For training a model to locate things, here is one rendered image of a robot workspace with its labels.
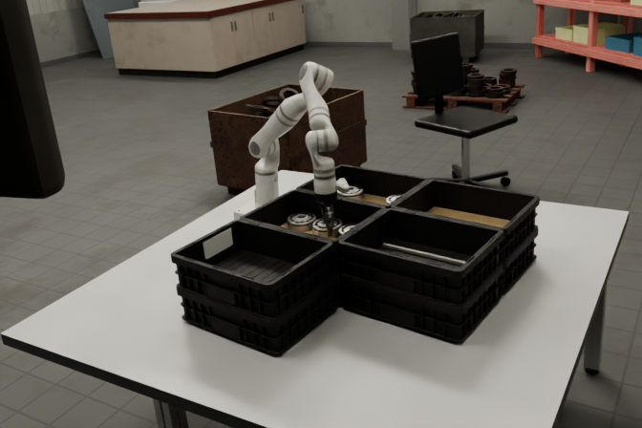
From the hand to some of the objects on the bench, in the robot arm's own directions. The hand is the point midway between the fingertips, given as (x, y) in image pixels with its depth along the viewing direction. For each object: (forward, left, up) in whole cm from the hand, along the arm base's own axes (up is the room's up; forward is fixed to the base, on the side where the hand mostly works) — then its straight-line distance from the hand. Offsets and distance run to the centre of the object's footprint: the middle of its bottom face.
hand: (329, 229), depth 225 cm
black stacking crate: (-1, -35, -16) cm, 38 cm away
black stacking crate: (+38, +26, -12) cm, 48 cm away
